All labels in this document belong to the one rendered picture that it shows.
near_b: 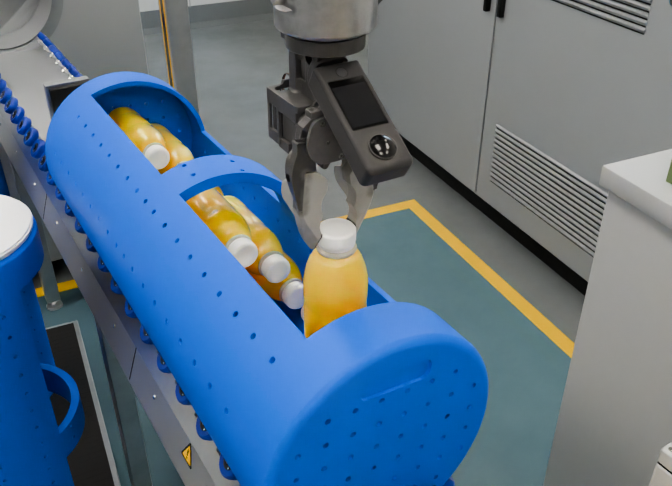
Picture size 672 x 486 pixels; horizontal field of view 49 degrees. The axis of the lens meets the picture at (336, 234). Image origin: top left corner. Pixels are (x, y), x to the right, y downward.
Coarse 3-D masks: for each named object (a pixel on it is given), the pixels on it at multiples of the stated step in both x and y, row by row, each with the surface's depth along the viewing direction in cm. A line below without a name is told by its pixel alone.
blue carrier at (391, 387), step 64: (64, 128) 125; (192, 128) 145; (64, 192) 125; (128, 192) 103; (192, 192) 98; (256, 192) 126; (128, 256) 99; (192, 256) 88; (192, 320) 84; (256, 320) 77; (384, 320) 73; (192, 384) 83; (256, 384) 73; (320, 384) 69; (384, 384) 73; (448, 384) 78; (256, 448) 71; (320, 448) 71; (384, 448) 77; (448, 448) 84
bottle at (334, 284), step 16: (320, 256) 75; (336, 256) 73; (352, 256) 75; (304, 272) 77; (320, 272) 74; (336, 272) 74; (352, 272) 74; (304, 288) 77; (320, 288) 75; (336, 288) 74; (352, 288) 75; (304, 304) 79; (320, 304) 76; (336, 304) 75; (352, 304) 76; (304, 320) 80; (320, 320) 77
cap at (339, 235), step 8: (320, 224) 74; (328, 224) 74; (336, 224) 74; (344, 224) 75; (352, 224) 74; (328, 232) 73; (336, 232) 73; (344, 232) 73; (352, 232) 73; (320, 240) 73; (328, 240) 73; (336, 240) 72; (344, 240) 73; (352, 240) 73; (328, 248) 73; (336, 248) 73; (344, 248) 73
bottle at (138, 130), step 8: (112, 112) 134; (120, 112) 133; (128, 112) 133; (136, 112) 135; (120, 120) 131; (128, 120) 130; (136, 120) 130; (144, 120) 131; (120, 128) 129; (128, 128) 128; (136, 128) 127; (144, 128) 126; (152, 128) 127; (128, 136) 126; (136, 136) 125; (144, 136) 125; (152, 136) 125; (160, 136) 127; (136, 144) 125; (144, 144) 124; (152, 144) 124; (160, 144) 125; (144, 152) 124
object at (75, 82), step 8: (64, 80) 172; (72, 80) 172; (80, 80) 172; (88, 80) 173; (48, 88) 169; (56, 88) 169; (64, 88) 170; (72, 88) 171; (48, 96) 170; (56, 96) 170; (64, 96) 170; (48, 104) 172; (56, 104) 170
